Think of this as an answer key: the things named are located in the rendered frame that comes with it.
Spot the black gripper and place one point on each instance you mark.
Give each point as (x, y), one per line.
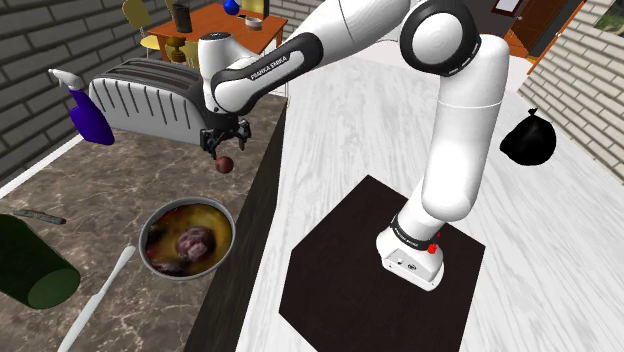
(225, 128)

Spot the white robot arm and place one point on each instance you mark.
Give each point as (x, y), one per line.
(458, 146)

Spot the small brown round fruit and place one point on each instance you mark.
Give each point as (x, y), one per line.
(224, 164)

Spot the silver toaster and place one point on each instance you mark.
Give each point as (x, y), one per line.
(146, 100)

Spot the grey bowl with food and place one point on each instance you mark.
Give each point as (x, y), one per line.
(187, 239)

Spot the orange wooden table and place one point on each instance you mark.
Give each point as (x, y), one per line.
(214, 22)

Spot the blue spray bottle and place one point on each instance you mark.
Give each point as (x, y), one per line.
(88, 117)

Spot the yellow chair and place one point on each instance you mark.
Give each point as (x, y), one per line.
(139, 19)

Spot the dark robot stand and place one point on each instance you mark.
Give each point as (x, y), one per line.
(351, 287)

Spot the small dark grey stick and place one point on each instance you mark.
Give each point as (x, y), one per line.
(39, 217)

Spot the white knife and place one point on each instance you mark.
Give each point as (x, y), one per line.
(97, 297)

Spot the dark green cylinder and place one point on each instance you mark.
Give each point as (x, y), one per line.
(29, 265)

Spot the black garbage bag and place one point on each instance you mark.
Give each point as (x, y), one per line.
(529, 139)

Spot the brown wooden door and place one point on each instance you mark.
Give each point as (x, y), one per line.
(534, 19)

